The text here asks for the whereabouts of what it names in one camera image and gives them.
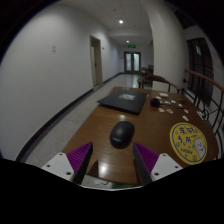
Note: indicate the round yellow printed mouse pad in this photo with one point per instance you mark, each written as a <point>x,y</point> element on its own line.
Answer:
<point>188,143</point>

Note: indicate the glass double door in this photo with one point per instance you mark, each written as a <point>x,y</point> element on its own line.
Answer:
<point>132,62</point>

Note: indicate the green exit sign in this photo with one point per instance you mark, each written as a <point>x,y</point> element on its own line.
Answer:
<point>132,46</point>

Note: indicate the side doorway with door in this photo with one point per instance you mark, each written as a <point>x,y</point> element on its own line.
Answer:
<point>96,63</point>

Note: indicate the small white card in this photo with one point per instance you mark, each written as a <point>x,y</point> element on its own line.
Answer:
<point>186,111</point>
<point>159,98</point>
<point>161,109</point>
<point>170,111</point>
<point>185,118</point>
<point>173,101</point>
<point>180,105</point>
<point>167,102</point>

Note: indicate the round ceiling light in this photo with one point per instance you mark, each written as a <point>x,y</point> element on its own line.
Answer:
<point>121,21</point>

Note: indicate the white wall switch plate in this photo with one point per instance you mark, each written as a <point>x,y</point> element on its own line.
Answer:
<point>54,48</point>

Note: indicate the small white flat box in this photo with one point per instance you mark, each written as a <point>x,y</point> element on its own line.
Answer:
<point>163,94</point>

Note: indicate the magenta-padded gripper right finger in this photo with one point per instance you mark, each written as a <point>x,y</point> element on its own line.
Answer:
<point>163,165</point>

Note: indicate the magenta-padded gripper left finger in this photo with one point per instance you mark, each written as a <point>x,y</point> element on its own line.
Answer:
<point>63,165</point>

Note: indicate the black computer mouse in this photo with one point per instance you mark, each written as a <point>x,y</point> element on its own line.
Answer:
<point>122,134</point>

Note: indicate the black closed laptop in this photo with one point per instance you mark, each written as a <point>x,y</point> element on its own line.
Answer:
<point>123,101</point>

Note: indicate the dark window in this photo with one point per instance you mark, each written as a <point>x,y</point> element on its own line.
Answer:
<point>200,66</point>

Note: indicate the small black box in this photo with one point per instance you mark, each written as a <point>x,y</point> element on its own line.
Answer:
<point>154,102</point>

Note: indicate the wooden armchair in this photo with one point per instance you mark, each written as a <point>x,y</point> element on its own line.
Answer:
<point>156,78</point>

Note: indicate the black railing with wooden handrail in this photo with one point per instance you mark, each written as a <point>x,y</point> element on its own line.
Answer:
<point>203,77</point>

